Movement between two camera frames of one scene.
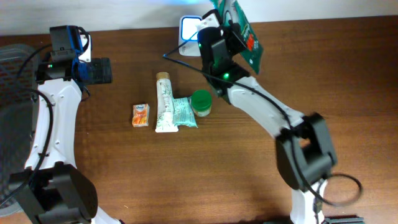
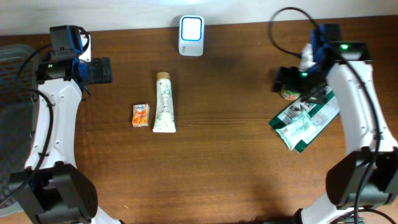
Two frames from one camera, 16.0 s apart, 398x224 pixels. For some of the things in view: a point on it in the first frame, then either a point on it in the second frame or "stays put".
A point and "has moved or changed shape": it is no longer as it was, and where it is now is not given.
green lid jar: x=201 y=102 to x=290 y=95
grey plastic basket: x=20 y=70 stays put
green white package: x=231 y=10 to x=323 y=112
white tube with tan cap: x=166 y=122 stays put
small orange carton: x=140 y=115 stays put
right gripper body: x=229 y=38 to x=310 y=79
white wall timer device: x=188 y=45 stays put
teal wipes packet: x=183 y=112 has moved or changed shape
